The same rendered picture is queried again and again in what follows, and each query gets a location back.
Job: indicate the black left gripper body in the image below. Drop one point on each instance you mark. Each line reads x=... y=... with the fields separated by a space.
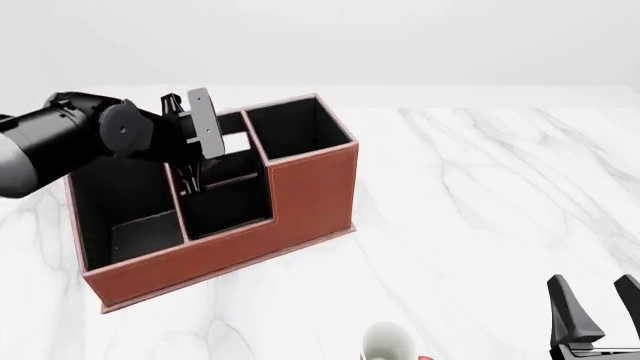
x=186 y=129

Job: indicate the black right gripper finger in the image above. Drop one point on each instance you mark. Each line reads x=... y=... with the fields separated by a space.
x=632 y=296
x=567 y=311

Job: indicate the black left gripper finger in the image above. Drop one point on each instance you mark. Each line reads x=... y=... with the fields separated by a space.
x=170 y=104
x=190 y=180

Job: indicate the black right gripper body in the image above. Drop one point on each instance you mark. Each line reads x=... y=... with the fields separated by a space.
x=595 y=351

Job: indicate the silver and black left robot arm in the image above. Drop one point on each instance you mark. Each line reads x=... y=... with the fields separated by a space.
x=75 y=138

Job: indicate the white book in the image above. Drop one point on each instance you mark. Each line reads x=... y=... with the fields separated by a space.
x=237 y=141

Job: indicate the red-brown desk caddy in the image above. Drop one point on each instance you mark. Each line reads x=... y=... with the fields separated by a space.
x=300 y=195

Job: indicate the grey plate on black stalk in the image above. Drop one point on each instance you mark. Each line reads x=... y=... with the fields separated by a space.
x=205 y=123

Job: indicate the white mug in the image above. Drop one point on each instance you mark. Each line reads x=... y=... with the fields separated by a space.
x=387 y=339

